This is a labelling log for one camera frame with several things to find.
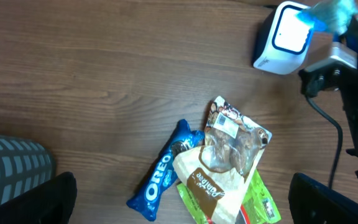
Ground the beige brown pastry bag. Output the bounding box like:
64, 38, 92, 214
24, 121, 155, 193
173, 96, 272, 223

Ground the grey plastic basket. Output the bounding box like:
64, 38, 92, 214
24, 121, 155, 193
0, 135, 56, 205

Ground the green snack bag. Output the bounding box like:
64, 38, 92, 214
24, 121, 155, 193
177, 170, 282, 224

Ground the blue Oreo cookie pack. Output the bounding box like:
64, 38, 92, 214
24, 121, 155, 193
126, 119, 204, 222

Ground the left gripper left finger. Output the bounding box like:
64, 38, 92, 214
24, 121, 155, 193
0, 172, 77, 224

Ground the white barcode scanner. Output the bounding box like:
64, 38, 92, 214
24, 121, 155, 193
252, 1, 313, 75

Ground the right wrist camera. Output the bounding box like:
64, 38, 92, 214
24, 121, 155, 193
298, 42, 357, 98

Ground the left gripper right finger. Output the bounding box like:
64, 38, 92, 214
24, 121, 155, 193
288, 172, 358, 224

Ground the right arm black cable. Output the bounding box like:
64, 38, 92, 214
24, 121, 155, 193
305, 95, 344, 190

